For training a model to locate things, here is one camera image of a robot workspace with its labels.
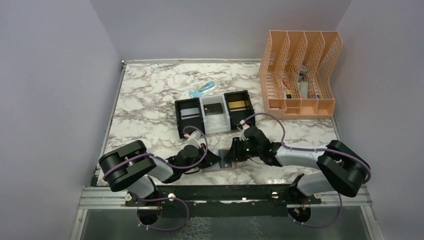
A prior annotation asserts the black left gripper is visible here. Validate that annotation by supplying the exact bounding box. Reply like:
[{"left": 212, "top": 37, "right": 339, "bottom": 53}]
[{"left": 181, "top": 143, "right": 222, "bottom": 174}]

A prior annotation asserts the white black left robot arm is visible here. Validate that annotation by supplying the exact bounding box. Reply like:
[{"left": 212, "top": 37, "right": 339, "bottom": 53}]
[{"left": 98, "top": 140, "right": 221, "bottom": 206}]

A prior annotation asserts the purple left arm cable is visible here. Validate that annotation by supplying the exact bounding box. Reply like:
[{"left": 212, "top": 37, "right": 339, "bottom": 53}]
[{"left": 103, "top": 125, "right": 209, "bottom": 181}]

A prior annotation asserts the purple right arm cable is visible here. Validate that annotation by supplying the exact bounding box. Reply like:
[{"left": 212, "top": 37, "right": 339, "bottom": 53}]
[{"left": 241, "top": 112, "right": 372, "bottom": 229}]

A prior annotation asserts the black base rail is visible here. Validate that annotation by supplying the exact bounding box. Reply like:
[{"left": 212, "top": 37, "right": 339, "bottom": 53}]
[{"left": 125, "top": 177, "right": 322, "bottom": 210}]

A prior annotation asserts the silver credit card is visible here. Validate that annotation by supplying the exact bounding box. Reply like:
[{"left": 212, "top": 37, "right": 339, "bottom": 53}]
[{"left": 180, "top": 107, "right": 200, "bottom": 120}]

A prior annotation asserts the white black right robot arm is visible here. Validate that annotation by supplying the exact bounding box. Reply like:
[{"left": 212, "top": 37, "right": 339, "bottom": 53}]
[{"left": 224, "top": 126, "right": 371, "bottom": 204}]

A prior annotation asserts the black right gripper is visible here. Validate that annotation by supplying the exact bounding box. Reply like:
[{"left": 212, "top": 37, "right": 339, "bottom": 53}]
[{"left": 225, "top": 136, "right": 262, "bottom": 161}]

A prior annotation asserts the blue packaged tool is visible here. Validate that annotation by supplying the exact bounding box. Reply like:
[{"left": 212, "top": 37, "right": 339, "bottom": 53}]
[{"left": 188, "top": 81, "right": 218, "bottom": 98}]

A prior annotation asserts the black credit card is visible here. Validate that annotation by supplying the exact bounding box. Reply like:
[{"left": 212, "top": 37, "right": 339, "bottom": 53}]
[{"left": 203, "top": 102, "right": 224, "bottom": 116}]

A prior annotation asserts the grey staples box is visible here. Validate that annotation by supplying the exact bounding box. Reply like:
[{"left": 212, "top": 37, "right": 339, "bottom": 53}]
[{"left": 299, "top": 81, "right": 309, "bottom": 99}]

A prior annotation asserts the brown leather card holder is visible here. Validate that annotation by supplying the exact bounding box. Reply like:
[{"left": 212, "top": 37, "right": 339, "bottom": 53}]
[{"left": 201, "top": 149, "right": 238, "bottom": 173}]

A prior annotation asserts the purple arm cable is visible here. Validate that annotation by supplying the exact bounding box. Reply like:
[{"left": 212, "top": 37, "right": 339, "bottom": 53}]
[
  {"left": 103, "top": 125, "right": 209, "bottom": 181},
  {"left": 241, "top": 112, "right": 372, "bottom": 229}
]

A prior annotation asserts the white tray bin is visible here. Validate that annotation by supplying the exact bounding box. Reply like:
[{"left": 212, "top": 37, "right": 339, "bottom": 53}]
[{"left": 199, "top": 94, "right": 231, "bottom": 135}]

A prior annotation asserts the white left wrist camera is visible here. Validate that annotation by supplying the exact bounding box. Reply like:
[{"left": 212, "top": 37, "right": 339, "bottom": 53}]
[{"left": 184, "top": 130, "right": 202, "bottom": 148}]

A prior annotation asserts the gold credit card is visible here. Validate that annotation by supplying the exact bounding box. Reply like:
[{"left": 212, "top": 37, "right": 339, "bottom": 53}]
[{"left": 228, "top": 100, "right": 247, "bottom": 112}]

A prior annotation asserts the peach plastic file organizer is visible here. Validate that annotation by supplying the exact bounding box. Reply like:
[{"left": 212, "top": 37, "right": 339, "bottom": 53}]
[{"left": 259, "top": 30, "right": 343, "bottom": 120}]

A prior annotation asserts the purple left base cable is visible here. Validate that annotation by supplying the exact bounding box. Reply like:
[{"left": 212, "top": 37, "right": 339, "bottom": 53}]
[{"left": 136, "top": 194, "right": 192, "bottom": 232}]

